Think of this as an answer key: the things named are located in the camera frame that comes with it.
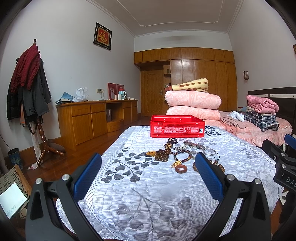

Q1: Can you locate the black bead necklace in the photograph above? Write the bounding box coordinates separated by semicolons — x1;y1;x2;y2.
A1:
164;137;178;149

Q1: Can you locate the amber pendant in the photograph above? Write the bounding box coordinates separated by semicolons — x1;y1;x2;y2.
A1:
145;151;157;157

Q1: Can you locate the blue folded cloth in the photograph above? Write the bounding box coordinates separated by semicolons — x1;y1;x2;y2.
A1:
55;92;74;105

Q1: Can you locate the white leaf-patterned quilt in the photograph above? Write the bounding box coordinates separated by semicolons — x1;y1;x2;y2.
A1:
78;126;283;240

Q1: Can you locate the pink folded duvet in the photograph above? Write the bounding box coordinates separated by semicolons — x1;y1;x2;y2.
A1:
165;90;222;110
166;106;221;121

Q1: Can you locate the dark blue waste bin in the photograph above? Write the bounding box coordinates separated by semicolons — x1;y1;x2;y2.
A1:
8;148;23;170

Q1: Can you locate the wall intercom phone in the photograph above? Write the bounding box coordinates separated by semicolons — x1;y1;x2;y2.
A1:
243;71;249;81

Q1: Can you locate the teal electric kettle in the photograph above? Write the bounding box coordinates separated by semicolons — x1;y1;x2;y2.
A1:
118;87;126;100

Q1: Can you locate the red metal tin box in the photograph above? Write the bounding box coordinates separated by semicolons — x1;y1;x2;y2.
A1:
150;115;205;138

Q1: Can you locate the plaid folded clothing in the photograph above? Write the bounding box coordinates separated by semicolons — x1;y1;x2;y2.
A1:
244;111;279;132

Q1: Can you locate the framed red calligraphy picture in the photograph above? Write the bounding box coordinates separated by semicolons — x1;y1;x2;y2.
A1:
93;23;112;51

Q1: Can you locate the dark grey jacket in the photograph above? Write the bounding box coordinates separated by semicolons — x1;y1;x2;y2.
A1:
6;60;51;123

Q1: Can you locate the silver bangle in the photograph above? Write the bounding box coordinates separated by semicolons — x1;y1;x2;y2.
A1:
202;147;217;156

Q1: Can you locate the lower pink folded duvet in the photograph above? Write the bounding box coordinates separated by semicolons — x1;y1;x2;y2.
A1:
166;106;221;121

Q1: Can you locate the yellow brown-spotted blanket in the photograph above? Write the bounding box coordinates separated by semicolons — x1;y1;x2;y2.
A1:
171;78;209;93

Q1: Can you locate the red photo frame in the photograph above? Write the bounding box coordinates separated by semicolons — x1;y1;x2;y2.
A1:
107;83;125;100

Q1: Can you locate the pink bed sheet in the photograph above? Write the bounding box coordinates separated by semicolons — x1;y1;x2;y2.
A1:
204;111;292;147

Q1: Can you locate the white plastic bag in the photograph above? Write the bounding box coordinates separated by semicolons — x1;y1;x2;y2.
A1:
73;87;89;102

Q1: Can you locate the dark wooden headboard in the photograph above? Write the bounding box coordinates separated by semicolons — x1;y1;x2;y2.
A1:
248;87;296;135

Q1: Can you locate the brown bead necklace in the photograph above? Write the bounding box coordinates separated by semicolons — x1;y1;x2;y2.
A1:
153;148;173;162

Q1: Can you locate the wooden sideboard cabinet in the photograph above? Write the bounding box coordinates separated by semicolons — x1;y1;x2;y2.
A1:
57;100;138;150

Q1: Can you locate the dark red coat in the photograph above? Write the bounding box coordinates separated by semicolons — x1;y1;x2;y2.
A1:
9;44;41;92

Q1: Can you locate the dark brown bead bracelet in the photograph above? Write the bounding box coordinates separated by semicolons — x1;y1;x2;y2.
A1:
192;159;225;173

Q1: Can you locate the woven patterned basket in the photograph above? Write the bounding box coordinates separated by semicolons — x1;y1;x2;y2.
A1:
1;165;32;219

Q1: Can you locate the wooden wardrobe wall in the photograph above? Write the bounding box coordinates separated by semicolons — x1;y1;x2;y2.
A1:
134;47;238;116

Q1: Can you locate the pink folded clothing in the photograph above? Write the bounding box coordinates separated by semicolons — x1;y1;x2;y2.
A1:
246;95;279;114

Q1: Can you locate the multicolour bead bracelet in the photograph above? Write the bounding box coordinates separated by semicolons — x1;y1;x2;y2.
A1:
172;149;193;163

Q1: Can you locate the upper pink folded duvet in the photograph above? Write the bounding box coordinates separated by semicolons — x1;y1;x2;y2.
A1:
165;90;222;110

